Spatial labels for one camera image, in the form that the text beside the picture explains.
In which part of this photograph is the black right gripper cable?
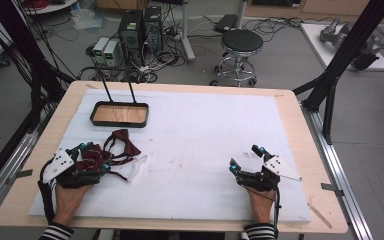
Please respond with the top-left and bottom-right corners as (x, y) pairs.
(272, 186), (282, 240)

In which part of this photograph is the grey power supply unit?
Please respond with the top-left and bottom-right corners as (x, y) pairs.
(103, 40), (121, 67)
(92, 36), (110, 64)

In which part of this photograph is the person's left hand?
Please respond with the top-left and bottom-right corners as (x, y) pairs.
(52, 183), (93, 228)

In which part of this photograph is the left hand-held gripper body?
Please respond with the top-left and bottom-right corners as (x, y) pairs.
(42, 148), (102, 190)

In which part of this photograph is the black frame post with cables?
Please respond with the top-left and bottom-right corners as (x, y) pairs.
(0, 0), (76, 134)

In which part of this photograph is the aluminium rail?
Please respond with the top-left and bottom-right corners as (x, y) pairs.
(0, 131), (40, 219)
(300, 101), (375, 240)

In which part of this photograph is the person's right hand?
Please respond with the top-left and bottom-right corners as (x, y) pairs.
(245, 186), (277, 225)

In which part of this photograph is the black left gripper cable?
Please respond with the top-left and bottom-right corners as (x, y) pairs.
(37, 159), (59, 224)

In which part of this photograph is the white floor board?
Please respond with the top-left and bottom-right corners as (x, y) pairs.
(299, 22), (384, 73)

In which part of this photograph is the thin wooden stick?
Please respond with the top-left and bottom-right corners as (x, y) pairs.
(307, 202), (333, 230)

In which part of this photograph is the black rack with wooden tray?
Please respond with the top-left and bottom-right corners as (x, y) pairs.
(79, 65), (150, 129)

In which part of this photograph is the small black computer tower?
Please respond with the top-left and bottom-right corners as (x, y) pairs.
(143, 5), (164, 53)

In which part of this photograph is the striped dark red bow tie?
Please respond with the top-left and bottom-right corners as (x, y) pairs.
(74, 143), (149, 184)

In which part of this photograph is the white round table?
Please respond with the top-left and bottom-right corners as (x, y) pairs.
(22, 0), (80, 16)

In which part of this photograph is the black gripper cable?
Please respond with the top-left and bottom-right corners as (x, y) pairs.
(37, 159), (59, 224)
(272, 186), (282, 240)

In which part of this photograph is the white foam mat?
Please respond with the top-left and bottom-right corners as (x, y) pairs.
(28, 88), (313, 224)

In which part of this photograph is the large black computer tower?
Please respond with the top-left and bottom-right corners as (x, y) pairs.
(117, 9), (145, 67)

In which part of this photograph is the clear plastic bag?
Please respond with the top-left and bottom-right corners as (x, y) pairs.
(70, 7), (108, 32)

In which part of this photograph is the floor cable bundle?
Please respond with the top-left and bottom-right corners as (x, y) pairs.
(126, 19), (188, 84)

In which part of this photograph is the plain dark red bow tie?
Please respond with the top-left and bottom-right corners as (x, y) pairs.
(102, 128), (143, 167)

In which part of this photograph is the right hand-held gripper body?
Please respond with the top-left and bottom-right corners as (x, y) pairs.
(235, 154), (303, 193)

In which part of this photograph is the grey table leg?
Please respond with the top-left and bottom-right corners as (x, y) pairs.
(179, 0), (197, 65)

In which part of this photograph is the black round stool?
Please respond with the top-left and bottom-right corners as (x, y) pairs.
(209, 28), (265, 88)

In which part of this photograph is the black flat box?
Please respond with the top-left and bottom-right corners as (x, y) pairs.
(213, 13), (239, 34)

